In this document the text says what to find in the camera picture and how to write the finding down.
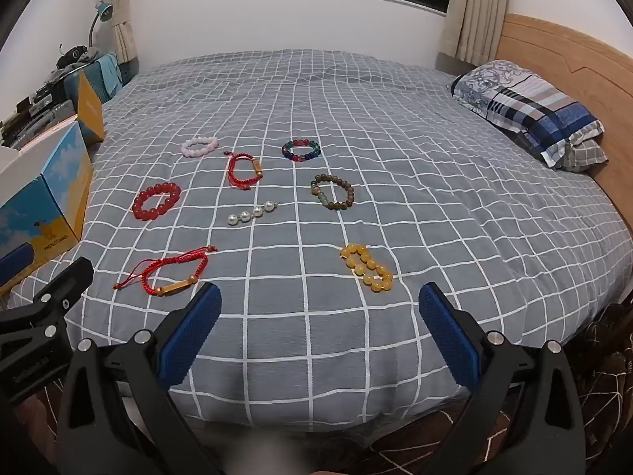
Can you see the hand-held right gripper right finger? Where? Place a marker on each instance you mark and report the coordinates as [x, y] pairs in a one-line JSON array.
[[447, 341]]

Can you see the blue plaid pillow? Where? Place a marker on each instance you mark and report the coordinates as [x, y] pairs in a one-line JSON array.
[[534, 104]]

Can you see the white and blue cardboard box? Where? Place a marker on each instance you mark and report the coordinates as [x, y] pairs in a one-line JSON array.
[[59, 183]]

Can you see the grey ribbed suitcase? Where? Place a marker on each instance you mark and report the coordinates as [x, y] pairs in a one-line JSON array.
[[44, 118]]

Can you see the blue desk lamp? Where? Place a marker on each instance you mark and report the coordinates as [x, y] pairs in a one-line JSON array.
[[103, 10]]

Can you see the wooden bed frame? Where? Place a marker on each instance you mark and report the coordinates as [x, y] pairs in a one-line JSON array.
[[568, 54]]

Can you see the stack of dark boxes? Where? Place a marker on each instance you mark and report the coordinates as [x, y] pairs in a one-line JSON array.
[[47, 90]]

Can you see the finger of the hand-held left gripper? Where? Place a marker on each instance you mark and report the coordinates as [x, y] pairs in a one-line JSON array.
[[59, 289]]

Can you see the beige curtain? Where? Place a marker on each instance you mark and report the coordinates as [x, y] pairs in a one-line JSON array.
[[474, 10], [126, 5]]

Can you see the teal suitcase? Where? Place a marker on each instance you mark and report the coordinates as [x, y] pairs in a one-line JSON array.
[[108, 76]]

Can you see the grey checked pillow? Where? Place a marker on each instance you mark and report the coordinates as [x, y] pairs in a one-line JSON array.
[[588, 156]]

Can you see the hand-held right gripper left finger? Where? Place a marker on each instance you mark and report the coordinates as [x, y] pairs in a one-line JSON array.
[[190, 339]]

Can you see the grey checked bedspread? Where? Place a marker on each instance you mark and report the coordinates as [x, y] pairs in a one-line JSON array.
[[395, 183]]

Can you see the dark clothing pile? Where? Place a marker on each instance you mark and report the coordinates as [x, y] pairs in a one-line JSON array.
[[76, 55]]

